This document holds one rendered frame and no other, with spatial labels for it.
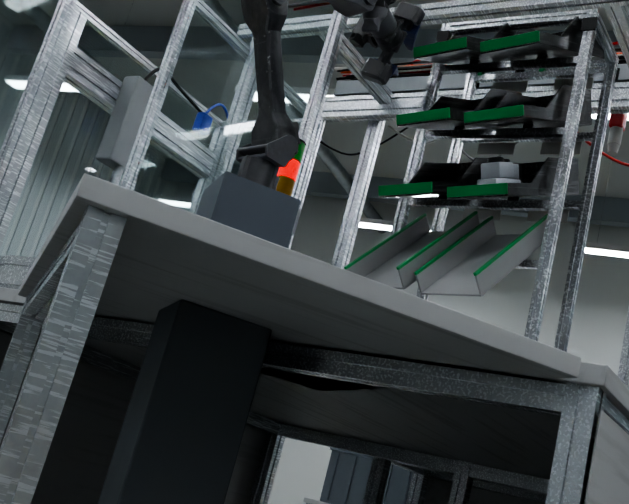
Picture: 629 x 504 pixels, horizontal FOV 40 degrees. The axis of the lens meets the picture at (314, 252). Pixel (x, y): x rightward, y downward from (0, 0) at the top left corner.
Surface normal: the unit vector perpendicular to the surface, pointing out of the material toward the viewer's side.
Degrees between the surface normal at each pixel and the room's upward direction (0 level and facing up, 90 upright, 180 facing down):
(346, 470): 90
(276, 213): 90
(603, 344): 90
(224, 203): 90
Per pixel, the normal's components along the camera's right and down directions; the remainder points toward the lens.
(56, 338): 0.38, -0.17
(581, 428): -0.51, -0.37
